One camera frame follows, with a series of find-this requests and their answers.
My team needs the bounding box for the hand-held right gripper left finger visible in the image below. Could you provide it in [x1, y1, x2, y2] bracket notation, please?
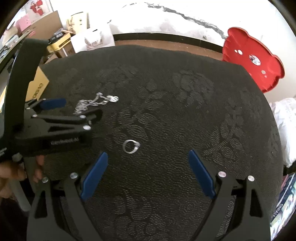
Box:
[26, 152, 109, 241]

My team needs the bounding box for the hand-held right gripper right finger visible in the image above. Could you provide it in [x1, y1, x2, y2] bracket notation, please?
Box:
[188, 149, 271, 241]

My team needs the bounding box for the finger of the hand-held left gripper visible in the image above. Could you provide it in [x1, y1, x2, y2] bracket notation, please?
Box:
[24, 98, 67, 114]
[32, 108, 104, 133]

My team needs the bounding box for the yellow cardboard box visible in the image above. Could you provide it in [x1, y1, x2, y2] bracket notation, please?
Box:
[0, 66, 50, 116]

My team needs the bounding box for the silver chain necklace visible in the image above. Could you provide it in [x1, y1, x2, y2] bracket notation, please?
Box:
[73, 92, 119, 115]

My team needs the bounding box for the silver ring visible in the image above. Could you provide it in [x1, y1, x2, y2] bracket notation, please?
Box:
[122, 140, 141, 154]

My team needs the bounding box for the person's left hand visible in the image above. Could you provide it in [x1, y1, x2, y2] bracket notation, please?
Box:
[0, 155, 45, 199]

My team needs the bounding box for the small brown cardboard box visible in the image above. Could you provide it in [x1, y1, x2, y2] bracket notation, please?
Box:
[54, 42, 75, 58]

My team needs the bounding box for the flat yellow box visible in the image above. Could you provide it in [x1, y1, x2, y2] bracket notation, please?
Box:
[46, 32, 72, 52]

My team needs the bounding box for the black floral tablecloth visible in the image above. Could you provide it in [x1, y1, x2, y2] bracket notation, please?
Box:
[35, 45, 284, 241]

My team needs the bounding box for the white paper shopping bag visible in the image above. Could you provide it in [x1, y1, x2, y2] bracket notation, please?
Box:
[70, 23, 115, 54]

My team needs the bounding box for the large brown cardboard box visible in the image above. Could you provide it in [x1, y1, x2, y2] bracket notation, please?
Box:
[22, 10, 64, 47]

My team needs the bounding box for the kraft paper bag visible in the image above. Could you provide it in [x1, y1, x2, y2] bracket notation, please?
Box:
[66, 13, 89, 35]

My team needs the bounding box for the pink gift bag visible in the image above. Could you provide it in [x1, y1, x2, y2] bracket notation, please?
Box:
[17, 13, 31, 32]

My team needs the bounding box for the colourful picture book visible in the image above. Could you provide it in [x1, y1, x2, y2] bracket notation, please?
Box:
[269, 173, 296, 240]

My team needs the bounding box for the framed family photo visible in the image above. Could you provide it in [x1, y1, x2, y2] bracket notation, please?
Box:
[28, 0, 52, 14]

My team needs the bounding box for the white printed plastic sack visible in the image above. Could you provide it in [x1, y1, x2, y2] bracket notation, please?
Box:
[269, 97, 296, 167]

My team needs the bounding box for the red bear-shaped plastic chair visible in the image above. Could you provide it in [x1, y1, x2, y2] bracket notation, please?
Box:
[222, 27, 285, 93]

